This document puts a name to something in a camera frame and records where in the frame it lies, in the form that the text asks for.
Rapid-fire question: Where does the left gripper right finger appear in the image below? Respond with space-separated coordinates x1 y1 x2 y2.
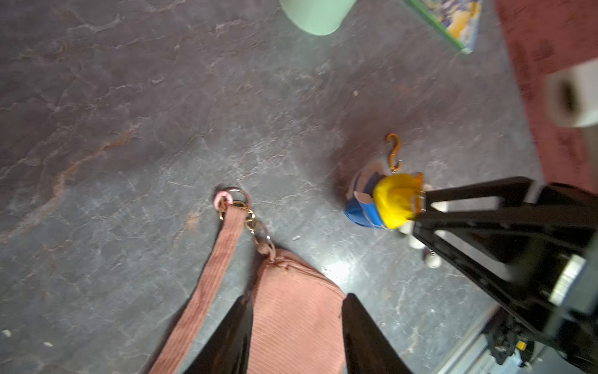
342 294 412 374

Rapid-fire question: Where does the colourful comic book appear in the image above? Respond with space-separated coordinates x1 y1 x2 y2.
406 0 483 55

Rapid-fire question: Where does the yellow duck keychain decoration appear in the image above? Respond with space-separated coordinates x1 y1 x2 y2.
344 162 424 230

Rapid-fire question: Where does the pink suede shoulder bag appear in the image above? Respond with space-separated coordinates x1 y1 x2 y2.
150 188 346 373

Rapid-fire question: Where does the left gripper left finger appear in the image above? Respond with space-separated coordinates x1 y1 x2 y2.
184 296 253 374

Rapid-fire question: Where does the aluminium front rail frame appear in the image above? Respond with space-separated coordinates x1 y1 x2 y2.
434 305 597 373

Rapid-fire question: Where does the mint green pencil cup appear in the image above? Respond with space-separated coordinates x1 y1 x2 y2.
279 0 357 36

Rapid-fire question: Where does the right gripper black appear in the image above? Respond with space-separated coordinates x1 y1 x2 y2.
414 177 597 369

